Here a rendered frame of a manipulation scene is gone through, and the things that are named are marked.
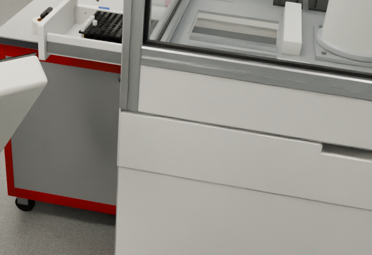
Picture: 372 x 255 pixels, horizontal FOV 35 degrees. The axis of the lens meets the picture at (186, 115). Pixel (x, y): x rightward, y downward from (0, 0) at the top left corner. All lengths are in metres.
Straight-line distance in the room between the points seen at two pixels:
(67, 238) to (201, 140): 1.19
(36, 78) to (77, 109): 1.23
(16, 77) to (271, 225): 0.72
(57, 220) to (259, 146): 1.33
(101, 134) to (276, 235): 0.92
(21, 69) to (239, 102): 0.49
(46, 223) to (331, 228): 1.33
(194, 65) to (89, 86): 0.90
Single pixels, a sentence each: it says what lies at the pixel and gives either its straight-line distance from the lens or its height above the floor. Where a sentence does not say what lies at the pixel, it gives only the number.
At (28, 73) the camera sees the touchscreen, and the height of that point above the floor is 1.18.
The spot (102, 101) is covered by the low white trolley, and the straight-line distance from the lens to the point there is 2.02.
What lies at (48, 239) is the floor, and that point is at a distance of 2.32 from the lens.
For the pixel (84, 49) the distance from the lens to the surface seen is 1.68.
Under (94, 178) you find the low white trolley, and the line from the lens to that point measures 2.20.
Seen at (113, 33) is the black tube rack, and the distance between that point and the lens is 1.70.
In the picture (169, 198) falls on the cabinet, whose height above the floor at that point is 0.73.
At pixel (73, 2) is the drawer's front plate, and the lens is 1.90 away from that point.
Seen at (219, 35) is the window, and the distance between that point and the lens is 1.14.
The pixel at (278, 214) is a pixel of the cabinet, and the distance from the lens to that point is 1.32.
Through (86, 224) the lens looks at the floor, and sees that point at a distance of 2.37.
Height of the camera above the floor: 1.56
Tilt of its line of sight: 30 degrees down
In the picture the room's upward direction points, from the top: 6 degrees clockwise
